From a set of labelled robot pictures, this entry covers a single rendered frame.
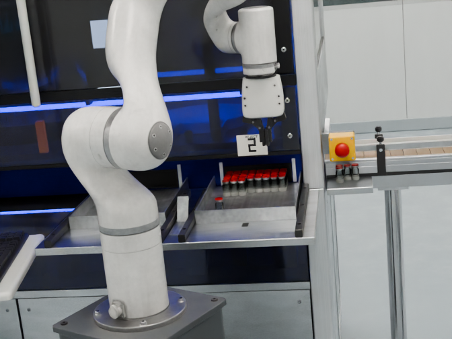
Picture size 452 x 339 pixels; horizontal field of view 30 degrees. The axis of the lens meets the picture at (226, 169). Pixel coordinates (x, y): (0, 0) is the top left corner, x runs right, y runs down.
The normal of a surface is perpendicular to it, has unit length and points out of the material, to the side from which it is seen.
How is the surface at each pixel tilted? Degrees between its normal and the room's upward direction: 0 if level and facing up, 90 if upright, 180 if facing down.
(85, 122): 47
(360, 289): 0
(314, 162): 90
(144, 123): 66
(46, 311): 90
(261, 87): 90
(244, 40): 90
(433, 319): 0
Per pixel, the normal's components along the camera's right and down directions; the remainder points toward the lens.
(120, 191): 0.05, -0.75
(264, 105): -0.11, 0.33
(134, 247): 0.22, 0.22
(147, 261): 0.58, 0.15
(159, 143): 0.78, 0.08
